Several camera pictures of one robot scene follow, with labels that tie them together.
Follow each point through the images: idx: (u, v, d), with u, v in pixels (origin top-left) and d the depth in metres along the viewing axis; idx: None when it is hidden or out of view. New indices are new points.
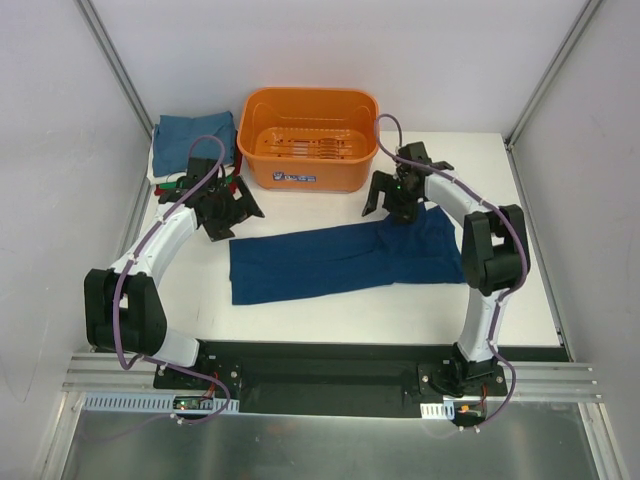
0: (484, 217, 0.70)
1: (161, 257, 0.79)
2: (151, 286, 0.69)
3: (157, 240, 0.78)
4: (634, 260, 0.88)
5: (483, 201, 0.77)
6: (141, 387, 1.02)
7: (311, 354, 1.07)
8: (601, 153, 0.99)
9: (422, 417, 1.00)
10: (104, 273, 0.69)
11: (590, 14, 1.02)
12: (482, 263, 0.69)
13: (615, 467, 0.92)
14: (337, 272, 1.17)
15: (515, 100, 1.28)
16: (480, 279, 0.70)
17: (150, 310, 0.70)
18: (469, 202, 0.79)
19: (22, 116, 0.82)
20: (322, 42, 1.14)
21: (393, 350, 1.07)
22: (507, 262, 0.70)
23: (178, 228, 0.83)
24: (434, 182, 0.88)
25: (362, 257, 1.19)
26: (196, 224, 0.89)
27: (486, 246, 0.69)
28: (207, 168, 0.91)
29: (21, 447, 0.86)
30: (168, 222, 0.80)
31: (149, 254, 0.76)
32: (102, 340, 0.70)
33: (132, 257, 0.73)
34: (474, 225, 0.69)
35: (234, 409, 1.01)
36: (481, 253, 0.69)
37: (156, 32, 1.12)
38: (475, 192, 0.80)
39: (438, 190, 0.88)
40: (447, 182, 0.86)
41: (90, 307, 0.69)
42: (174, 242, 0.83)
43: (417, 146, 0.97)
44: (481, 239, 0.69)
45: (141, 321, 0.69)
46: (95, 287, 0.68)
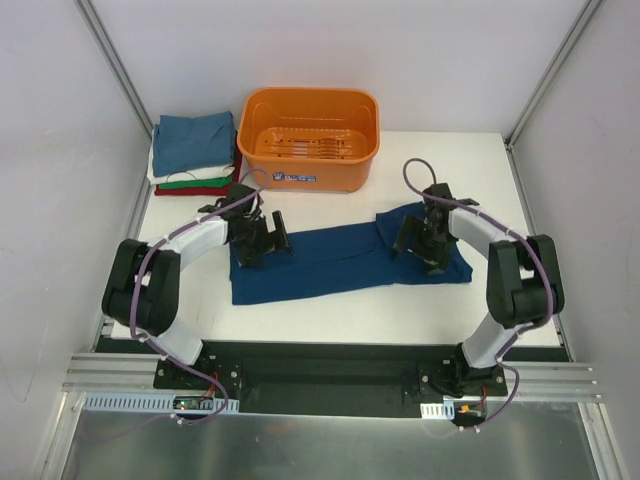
0: (510, 247, 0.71)
1: (189, 251, 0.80)
2: (176, 264, 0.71)
3: (192, 234, 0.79)
4: (634, 260, 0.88)
5: (510, 230, 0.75)
6: (141, 387, 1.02)
7: (311, 354, 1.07)
8: (601, 153, 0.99)
9: (422, 417, 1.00)
10: (136, 244, 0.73)
11: (590, 14, 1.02)
12: (509, 295, 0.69)
13: (615, 467, 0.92)
14: (334, 275, 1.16)
15: (515, 100, 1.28)
16: (507, 314, 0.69)
17: (169, 287, 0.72)
18: (494, 233, 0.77)
19: (21, 116, 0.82)
20: (322, 42, 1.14)
21: (393, 349, 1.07)
22: (535, 296, 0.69)
23: (211, 232, 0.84)
24: (460, 216, 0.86)
25: (362, 258, 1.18)
26: (223, 239, 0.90)
27: (514, 278, 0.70)
28: (247, 193, 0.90)
29: (21, 447, 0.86)
30: (204, 224, 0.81)
31: (181, 240, 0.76)
32: (116, 311, 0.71)
33: (166, 238, 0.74)
34: (500, 255, 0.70)
35: (234, 409, 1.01)
36: (507, 284, 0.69)
37: (156, 31, 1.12)
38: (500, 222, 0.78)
39: (462, 222, 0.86)
40: (471, 215, 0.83)
41: (116, 272, 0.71)
42: (202, 245, 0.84)
43: (442, 187, 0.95)
44: (508, 270, 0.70)
45: (158, 295, 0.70)
46: (127, 254, 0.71)
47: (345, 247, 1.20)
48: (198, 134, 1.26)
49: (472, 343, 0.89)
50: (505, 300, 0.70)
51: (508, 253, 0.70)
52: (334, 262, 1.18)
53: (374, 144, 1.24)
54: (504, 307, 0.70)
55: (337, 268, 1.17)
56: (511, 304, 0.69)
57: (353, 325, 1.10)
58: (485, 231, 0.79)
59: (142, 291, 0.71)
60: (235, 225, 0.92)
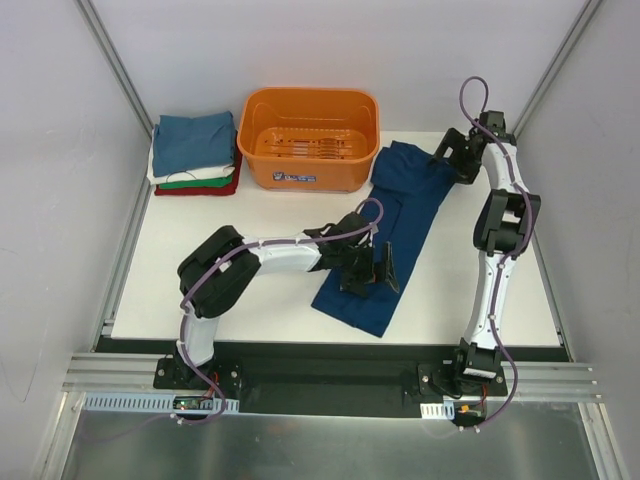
0: (505, 195, 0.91)
1: (275, 263, 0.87)
2: (249, 271, 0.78)
3: (284, 250, 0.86)
4: (634, 260, 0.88)
5: (515, 183, 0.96)
6: (141, 387, 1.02)
7: (312, 354, 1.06)
8: (601, 153, 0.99)
9: (422, 417, 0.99)
10: (235, 235, 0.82)
11: (589, 14, 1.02)
12: (487, 230, 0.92)
13: (615, 467, 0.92)
14: (397, 249, 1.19)
15: (516, 100, 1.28)
16: (480, 240, 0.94)
17: (233, 286, 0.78)
18: (504, 179, 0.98)
19: (21, 116, 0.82)
20: (322, 42, 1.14)
21: (392, 350, 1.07)
22: (507, 235, 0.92)
23: (304, 256, 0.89)
24: (490, 147, 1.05)
25: (404, 218, 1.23)
26: (309, 267, 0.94)
27: (496, 219, 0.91)
28: (357, 227, 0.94)
29: (22, 447, 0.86)
30: (301, 245, 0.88)
31: (271, 251, 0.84)
32: (189, 275, 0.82)
33: (259, 243, 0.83)
34: (494, 200, 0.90)
35: (234, 409, 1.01)
36: (489, 222, 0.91)
37: (156, 32, 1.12)
38: (513, 172, 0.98)
39: (489, 154, 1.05)
40: (501, 155, 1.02)
41: (206, 248, 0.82)
42: (291, 264, 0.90)
43: (497, 117, 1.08)
44: (495, 213, 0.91)
45: (218, 287, 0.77)
46: (224, 238, 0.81)
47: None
48: (199, 135, 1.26)
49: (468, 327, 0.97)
50: (484, 231, 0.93)
51: (502, 202, 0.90)
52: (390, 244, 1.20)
53: (374, 144, 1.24)
54: (481, 233, 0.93)
55: (394, 247, 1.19)
56: (485, 236, 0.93)
57: (355, 326, 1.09)
58: (498, 172, 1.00)
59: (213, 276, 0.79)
60: (330, 258, 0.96)
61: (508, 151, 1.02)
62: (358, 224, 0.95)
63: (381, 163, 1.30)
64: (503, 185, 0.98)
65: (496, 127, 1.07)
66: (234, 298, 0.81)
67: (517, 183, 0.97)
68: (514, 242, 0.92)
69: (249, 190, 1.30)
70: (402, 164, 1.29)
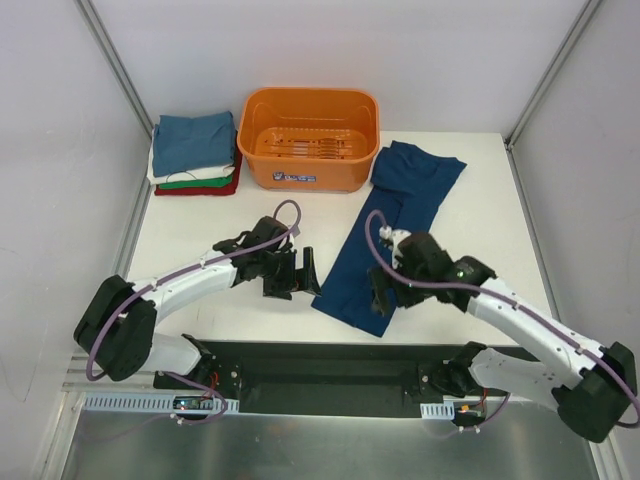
0: (601, 381, 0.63)
1: (184, 295, 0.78)
2: (147, 319, 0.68)
3: (188, 278, 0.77)
4: (635, 261, 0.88)
5: (584, 349, 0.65)
6: (140, 387, 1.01)
7: (311, 355, 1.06)
8: (601, 154, 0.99)
9: (422, 416, 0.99)
10: (121, 283, 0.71)
11: (589, 14, 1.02)
12: (604, 427, 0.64)
13: (614, 467, 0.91)
14: None
15: (516, 99, 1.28)
16: (595, 432, 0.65)
17: (133, 342, 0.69)
18: (564, 350, 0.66)
19: (22, 115, 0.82)
20: (322, 42, 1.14)
21: (394, 350, 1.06)
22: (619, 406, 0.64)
23: (217, 276, 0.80)
24: (485, 302, 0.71)
25: (404, 218, 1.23)
26: (229, 283, 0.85)
27: (608, 413, 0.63)
28: (273, 234, 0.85)
29: (22, 447, 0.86)
30: (207, 268, 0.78)
31: (171, 287, 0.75)
32: (83, 341, 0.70)
33: (152, 284, 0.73)
34: (596, 396, 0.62)
35: (234, 409, 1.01)
36: (602, 421, 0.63)
37: (156, 31, 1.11)
38: (559, 332, 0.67)
39: (489, 314, 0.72)
40: (511, 312, 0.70)
41: (93, 307, 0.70)
42: (203, 289, 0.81)
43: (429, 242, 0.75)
44: (604, 407, 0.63)
45: (122, 344, 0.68)
46: (107, 292, 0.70)
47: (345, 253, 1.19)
48: (198, 135, 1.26)
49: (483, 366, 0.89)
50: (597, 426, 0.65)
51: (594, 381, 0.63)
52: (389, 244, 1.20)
53: (374, 145, 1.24)
54: (594, 428, 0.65)
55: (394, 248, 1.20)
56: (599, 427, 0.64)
57: (355, 326, 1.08)
58: (543, 342, 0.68)
59: (109, 337, 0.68)
60: (251, 269, 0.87)
61: (515, 299, 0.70)
62: (276, 230, 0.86)
63: (381, 163, 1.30)
64: (571, 362, 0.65)
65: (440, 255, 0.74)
66: (144, 350, 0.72)
67: (584, 348, 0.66)
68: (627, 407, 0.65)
69: (249, 190, 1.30)
70: (403, 166, 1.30)
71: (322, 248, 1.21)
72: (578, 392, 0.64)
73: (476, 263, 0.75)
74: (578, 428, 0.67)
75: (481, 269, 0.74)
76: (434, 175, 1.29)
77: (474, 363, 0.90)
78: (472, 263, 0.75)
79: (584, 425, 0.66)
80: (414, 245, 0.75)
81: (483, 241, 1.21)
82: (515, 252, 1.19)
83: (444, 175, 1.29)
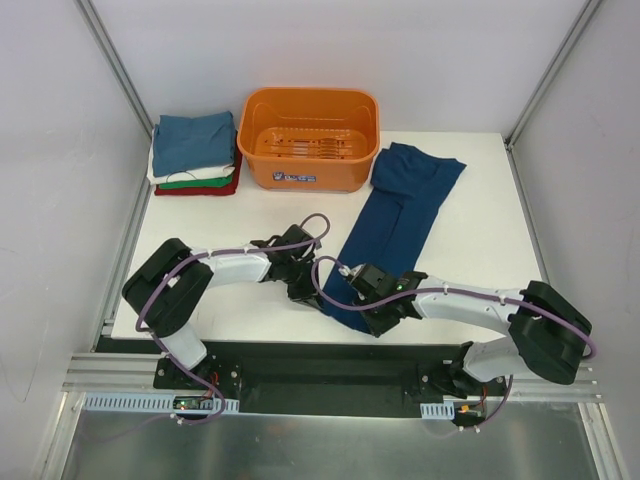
0: (527, 319, 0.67)
1: (225, 273, 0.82)
2: (199, 280, 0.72)
3: (235, 259, 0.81)
4: (635, 260, 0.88)
5: (504, 300, 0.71)
6: (141, 387, 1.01)
7: (311, 355, 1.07)
8: (601, 153, 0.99)
9: (422, 417, 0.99)
10: (180, 245, 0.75)
11: (589, 14, 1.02)
12: (558, 361, 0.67)
13: (615, 467, 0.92)
14: (397, 251, 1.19)
15: (516, 99, 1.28)
16: (564, 373, 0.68)
17: (185, 300, 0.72)
18: (489, 306, 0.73)
19: (21, 115, 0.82)
20: (321, 41, 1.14)
21: (394, 351, 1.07)
22: (567, 338, 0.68)
23: (253, 266, 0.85)
24: (426, 299, 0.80)
25: (404, 218, 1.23)
26: (259, 278, 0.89)
27: (552, 348, 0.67)
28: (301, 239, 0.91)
29: (22, 447, 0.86)
30: (250, 255, 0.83)
31: (221, 261, 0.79)
32: (135, 294, 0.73)
33: (208, 253, 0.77)
34: (526, 335, 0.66)
35: (234, 409, 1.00)
36: (550, 356, 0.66)
37: (156, 32, 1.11)
38: (483, 293, 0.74)
39: (433, 307, 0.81)
40: (441, 295, 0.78)
41: (151, 263, 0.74)
42: (240, 273, 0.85)
43: (372, 271, 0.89)
44: (541, 342, 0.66)
45: (173, 302, 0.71)
46: (168, 250, 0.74)
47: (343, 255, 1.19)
48: (198, 135, 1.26)
49: (473, 361, 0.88)
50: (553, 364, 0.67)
51: (523, 323, 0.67)
52: (389, 246, 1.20)
53: (374, 144, 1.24)
54: (560, 370, 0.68)
55: (394, 249, 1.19)
56: (562, 365, 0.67)
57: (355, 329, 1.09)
58: (473, 306, 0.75)
59: (162, 292, 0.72)
60: (278, 268, 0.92)
61: (444, 286, 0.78)
62: (304, 237, 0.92)
63: (381, 164, 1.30)
64: (500, 315, 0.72)
65: (383, 279, 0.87)
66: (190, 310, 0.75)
67: (505, 297, 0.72)
68: (577, 337, 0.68)
69: (250, 190, 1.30)
70: (402, 167, 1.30)
71: (323, 248, 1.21)
72: (520, 341, 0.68)
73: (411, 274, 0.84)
74: (548, 373, 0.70)
75: (416, 275, 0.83)
76: (434, 176, 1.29)
77: (467, 363, 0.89)
78: (407, 274, 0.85)
79: (550, 369, 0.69)
80: (361, 278, 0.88)
81: (482, 241, 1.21)
82: (516, 251, 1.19)
83: (444, 176, 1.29)
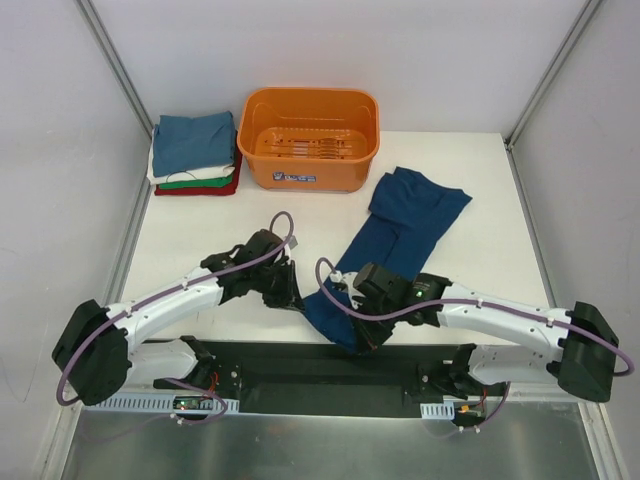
0: (580, 344, 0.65)
1: (164, 318, 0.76)
2: (117, 350, 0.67)
3: (168, 301, 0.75)
4: (635, 261, 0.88)
5: (553, 322, 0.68)
6: (141, 387, 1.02)
7: (310, 355, 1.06)
8: (601, 153, 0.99)
9: (422, 416, 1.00)
10: (95, 310, 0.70)
11: (589, 14, 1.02)
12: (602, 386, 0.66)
13: (615, 467, 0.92)
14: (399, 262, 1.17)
15: (516, 99, 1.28)
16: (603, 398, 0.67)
17: (105, 370, 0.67)
18: (535, 328, 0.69)
19: (22, 116, 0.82)
20: (322, 41, 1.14)
21: (396, 351, 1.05)
22: (607, 360, 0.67)
23: (194, 303, 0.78)
24: (454, 311, 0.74)
25: (406, 234, 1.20)
26: (217, 302, 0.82)
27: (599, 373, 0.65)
28: (267, 249, 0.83)
29: (22, 447, 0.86)
30: (189, 289, 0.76)
31: (146, 313, 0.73)
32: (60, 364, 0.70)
33: (127, 311, 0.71)
34: (579, 361, 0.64)
35: (234, 409, 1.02)
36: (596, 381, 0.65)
37: (157, 32, 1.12)
38: (525, 312, 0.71)
39: (459, 320, 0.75)
40: (475, 310, 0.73)
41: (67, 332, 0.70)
42: (186, 310, 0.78)
43: (380, 272, 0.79)
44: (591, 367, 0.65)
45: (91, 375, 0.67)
46: (81, 317, 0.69)
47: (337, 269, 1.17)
48: (198, 135, 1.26)
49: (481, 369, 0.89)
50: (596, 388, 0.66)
51: (576, 347, 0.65)
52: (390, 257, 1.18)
53: (374, 144, 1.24)
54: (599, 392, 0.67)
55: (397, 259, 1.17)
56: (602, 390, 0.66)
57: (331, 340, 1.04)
58: (517, 329, 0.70)
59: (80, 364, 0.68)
60: (240, 285, 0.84)
61: (477, 298, 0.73)
62: (270, 245, 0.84)
63: (382, 190, 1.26)
64: (548, 339, 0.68)
65: (394, 283, 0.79)
66: (120, 378, 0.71)
67: (553, 320, 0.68)
68: (613, 356, 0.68)
69: (249, 190, 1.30)
70: (404, 194, 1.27)
71: (322, 248, 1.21)
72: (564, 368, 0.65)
73: (428, 278, 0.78)
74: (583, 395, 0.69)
75: (437, 281, 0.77)
76: (437, 206, 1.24)
77: (475, 369, 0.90)
78: (425, 278, 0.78)
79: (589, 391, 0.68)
80: (369, 281, 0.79)
81: (482, 241, 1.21)
82: (515, 251, 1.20)
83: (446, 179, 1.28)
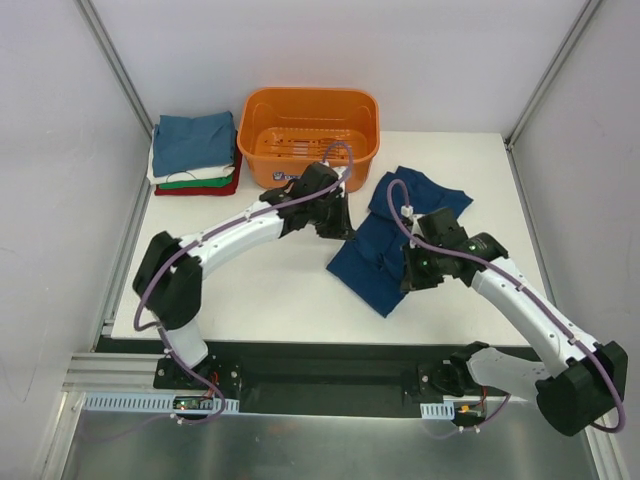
0: (584, 373, 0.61)
1: (229, 249, 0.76)
2: (193, 276, 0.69)
3: (236, 232, 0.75)
4: (635, 261, 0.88)
5: (576, 341, 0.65)
6: (140, 387, 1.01)
7: (310, 354, 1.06)
8: (600, 154, 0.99)
9: (422, 416, 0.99)
10: (168, 240, 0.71)
11: (589, 15, 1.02)
12: (579, 419, 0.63)
13: (615, 467, 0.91)
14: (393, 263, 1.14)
15: (516, 99, 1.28)
16: (570, 428, 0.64)
17: (184, 294, 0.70)
18: (555, 336, 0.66)
19: (22, 116, 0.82)
20: (322, 41, 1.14)
21: (395, 350, 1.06)
22: (601, 405, 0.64)
23: (258, 233, 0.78)
24: (490, 280, 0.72)
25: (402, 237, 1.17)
26: (277, 235, 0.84)
27: (586, 405, 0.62)
28: (322, 183, 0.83)
29: (22, 446, 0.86)
30: (252, 221, 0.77)
31: (216, 242, 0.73)
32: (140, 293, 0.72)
33: (198, 241, 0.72)
34: (576, 385, 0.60)
35: (234, 409, 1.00)
36: (580, 411, 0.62)
37: (157, 32, 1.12)
38: (558, 320, 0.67)
39: (490, 290, 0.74)
40: (511, 289, 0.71)
41: (146, 261, 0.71)
42: (250, 242, 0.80)
43: (445, 216, 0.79)
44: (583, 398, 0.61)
45: (172, 299, 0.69)
46: (155, 248, 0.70)
47: (334, 263, 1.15)
48: (198, 135, 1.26)
49: (480, 363, 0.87)
50: (573, 419, 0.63)
51: (581, 373, 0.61)
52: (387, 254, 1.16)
53: (374, 145, 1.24)
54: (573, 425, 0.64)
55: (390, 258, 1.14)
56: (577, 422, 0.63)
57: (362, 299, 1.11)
58: (536, 326, 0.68)
59: (159, 289, 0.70)
60: (300, 218, 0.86)
61: (520, 283, 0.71)
62: (326, 178, 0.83)
63: (383, 190, 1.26)
64: (561, 349, 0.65)
65: (452, 232, 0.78)
66: (197, 301, 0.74)
67: (578, 340, 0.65)
68: (607, 404, 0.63)
69: (249, 190, 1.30)
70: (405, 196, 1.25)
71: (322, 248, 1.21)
72: (560, 380, 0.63)
73: (489, 241, 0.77)
74: (554, 417, 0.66)
75: (494, 246, 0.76)
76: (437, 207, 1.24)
77: (473, 360, 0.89)
78: (485, 239, 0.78)
79: (563, 418, 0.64)
80: (432, 218, 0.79)
81: None
82: (515, 251, 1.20)
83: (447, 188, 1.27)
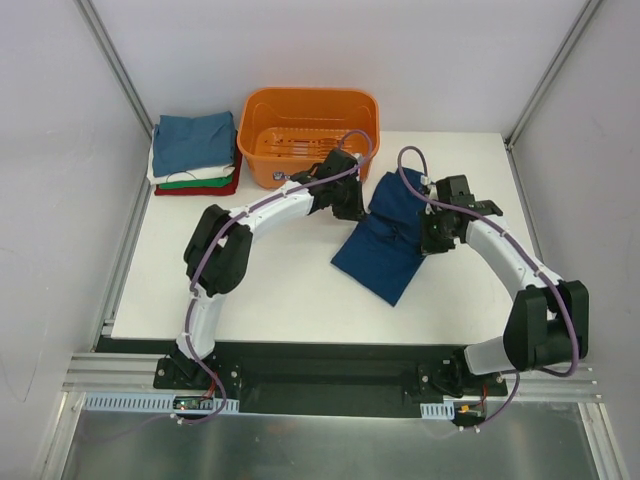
0: (539, 297, 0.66)
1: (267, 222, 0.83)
2: (245, 241, 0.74)
3: (275, 207, 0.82)
4: (634, 260, 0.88)
5: (539, 272, 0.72)
6: (140, 387, 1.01)
7: (311, 354, 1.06)
8: (600, 153, 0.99)
9: (422, 417, 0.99)
10: (220, 211, 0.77)
11: (589, 15, 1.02)
12: (532, 347, 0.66)
13: (615, 467, 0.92)
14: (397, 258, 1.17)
15: (516, 99, 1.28)
16: (525, 359, 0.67)
17: (236, 260, 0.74)
18: (523, 270, 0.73)
19: (21, 117, 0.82)
20: (322, 41, 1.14)
21: (395, 352, 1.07)
22: (557, 344, 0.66)
23: (290, 209, 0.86)
24: (479, 228, 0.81)
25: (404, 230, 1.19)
26: (306, 212, 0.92)
27: (538, 330, 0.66)
28: (343, 166, 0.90)
29: (22, 446, 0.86)
30: (288, 197, 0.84)
31: (260, 214, 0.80)
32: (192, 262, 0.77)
33: (246, 211, 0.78)
34: (527, 303, 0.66)
35: (234, 409, 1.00)
36: (532, 336, 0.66)
37: (157, 32, 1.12)
38: (529, 258, 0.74)
39: (477, 236, 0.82)
40: (494, 232, 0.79)
41: (199, 232, 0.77)
42: (284, 217, 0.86)
43: (459, 181, 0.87)
44: (535, 321, 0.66)
45: (225, 263, 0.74)
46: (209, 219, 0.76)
47: (339, 259, 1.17)
48: (199, 135, 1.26)
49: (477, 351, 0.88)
50: (526, 345, 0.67)
51: (535, 295, 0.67)
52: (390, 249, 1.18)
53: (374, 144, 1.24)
54: (525, 356, 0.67)
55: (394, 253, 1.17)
56: (531, 351, 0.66)
57: (372, 290, 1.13)
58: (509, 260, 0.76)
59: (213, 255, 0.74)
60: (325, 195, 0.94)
61: (504, 228, 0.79)
62: (346, 162, 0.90)
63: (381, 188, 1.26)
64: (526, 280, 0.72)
65: (462, 196, 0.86)
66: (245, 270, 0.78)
67: (542, 271, 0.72)
68: (564, 341, 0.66)
69: (249, 190, 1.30)
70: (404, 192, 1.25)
71: (322, 248, 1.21)
72: (517, 301, 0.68)
73: (489, 204, 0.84)
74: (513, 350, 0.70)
75: (492, 209, 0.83)
76: None
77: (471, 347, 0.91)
78: (486, 203, 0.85)
79: (519, 347, 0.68)
80: (447, 184, 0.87)
81: None
82: None
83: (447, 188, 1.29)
